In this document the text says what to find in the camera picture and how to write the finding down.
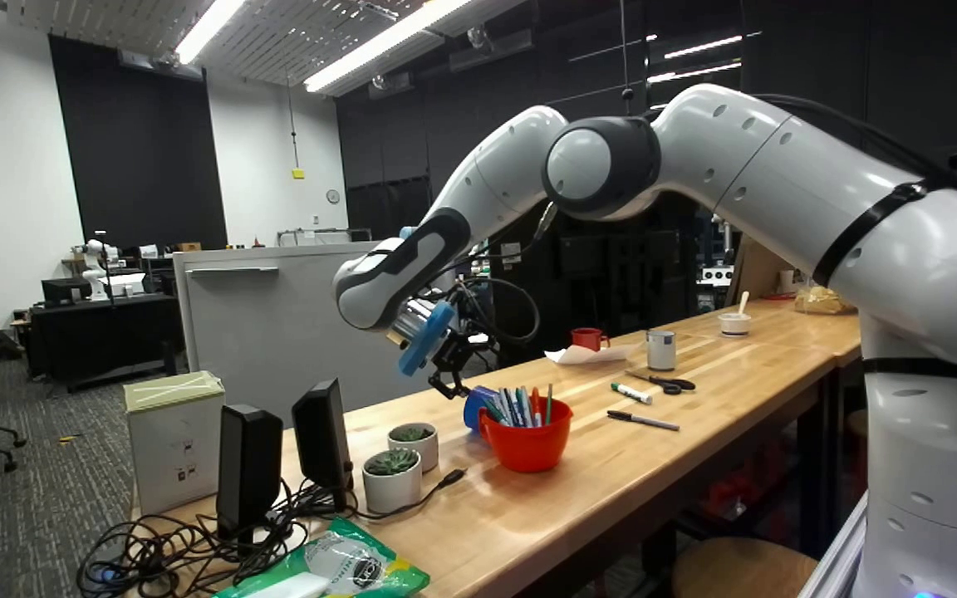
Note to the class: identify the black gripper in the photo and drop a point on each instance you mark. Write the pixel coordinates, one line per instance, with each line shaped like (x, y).
(459, 351)

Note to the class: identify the blue plastic cup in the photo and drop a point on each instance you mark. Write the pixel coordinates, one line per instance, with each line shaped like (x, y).
(476, 408)

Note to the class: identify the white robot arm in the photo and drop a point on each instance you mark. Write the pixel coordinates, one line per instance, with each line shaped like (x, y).
(788, 188)

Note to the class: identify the white cup with spoon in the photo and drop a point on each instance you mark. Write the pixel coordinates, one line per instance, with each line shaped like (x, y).
(736, 320)

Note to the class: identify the bundle of pens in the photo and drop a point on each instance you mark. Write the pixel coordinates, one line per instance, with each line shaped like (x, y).
(528, 408)

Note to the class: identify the red bowl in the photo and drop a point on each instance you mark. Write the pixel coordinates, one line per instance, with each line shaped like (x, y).
(530, 448)

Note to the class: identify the white paper sheet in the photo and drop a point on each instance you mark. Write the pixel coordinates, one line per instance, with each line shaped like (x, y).
(584, 358)

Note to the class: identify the red mug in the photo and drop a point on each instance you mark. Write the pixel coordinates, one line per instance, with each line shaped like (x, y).
(590, 341)

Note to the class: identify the black speaker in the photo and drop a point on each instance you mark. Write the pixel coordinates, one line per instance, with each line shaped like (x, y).
(320, 437)
(248, 469)

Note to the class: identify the white marker green cap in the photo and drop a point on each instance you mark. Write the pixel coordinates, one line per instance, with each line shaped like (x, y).
(629, 394)

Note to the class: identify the black marker pen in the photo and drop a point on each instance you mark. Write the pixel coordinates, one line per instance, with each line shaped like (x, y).
(647, 420)

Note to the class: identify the grey cabinet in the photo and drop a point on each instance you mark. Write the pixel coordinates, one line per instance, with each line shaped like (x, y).
(268, 320)

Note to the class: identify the grey metal can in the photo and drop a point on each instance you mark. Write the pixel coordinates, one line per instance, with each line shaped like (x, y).
(662, 351)

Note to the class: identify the black scissors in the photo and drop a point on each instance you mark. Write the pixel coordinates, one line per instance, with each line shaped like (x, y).
(665, 384)

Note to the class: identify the green wipes packet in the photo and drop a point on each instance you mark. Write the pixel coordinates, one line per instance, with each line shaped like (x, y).
(333, 566)

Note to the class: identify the brown cardboard box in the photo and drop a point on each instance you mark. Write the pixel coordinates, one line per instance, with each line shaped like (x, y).
(757, 272)

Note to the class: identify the round wooden stool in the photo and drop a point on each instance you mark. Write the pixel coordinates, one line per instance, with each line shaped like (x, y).
(740, 566)

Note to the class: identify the ceiling light strip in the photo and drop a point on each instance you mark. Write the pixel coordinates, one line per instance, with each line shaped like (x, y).
(206, 28)
(382, 45)

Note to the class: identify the black desk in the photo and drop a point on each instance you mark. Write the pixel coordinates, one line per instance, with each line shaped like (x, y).
(101, 334)

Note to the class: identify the clear plastic jar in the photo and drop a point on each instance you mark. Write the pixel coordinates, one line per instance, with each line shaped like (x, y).
(818, 302)

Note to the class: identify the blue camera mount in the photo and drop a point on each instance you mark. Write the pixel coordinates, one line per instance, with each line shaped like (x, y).
(425, 337)

